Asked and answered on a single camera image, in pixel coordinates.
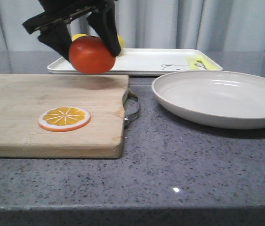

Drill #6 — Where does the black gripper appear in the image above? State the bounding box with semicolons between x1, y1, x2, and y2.
23;0;121;60

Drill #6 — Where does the orange mandarin fruit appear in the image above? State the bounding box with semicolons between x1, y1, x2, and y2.
69;36;116;74

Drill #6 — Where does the beige round plate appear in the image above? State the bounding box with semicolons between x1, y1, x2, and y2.
152;71;265;129

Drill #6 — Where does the white bear-print tray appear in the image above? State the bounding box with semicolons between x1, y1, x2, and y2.
47;48;223;77

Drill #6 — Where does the yellow lemon left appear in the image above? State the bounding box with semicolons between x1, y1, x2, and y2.
72;33;88;42

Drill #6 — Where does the yellow lemon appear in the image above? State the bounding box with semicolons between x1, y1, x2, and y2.
117;35;124;48
72;33;88;42

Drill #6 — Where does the yellow lemon right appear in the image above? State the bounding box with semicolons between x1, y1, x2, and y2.
117;35;124;48

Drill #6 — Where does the fake orange slice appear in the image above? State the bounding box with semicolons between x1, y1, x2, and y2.
38;106;91;132

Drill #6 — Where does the wooden cutting board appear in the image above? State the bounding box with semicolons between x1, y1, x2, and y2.
0;74;128;159

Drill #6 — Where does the yellow plastic knife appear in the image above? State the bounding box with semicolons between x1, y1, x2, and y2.
186;57;202;70

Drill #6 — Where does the yellow plastic fork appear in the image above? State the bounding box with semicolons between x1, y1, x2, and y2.
194;55;221;70

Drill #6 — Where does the grey curtain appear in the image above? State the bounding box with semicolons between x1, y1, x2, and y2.
0;0;265;52

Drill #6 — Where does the metal cutting board handle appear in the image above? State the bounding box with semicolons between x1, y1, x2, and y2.
122;89;140;129

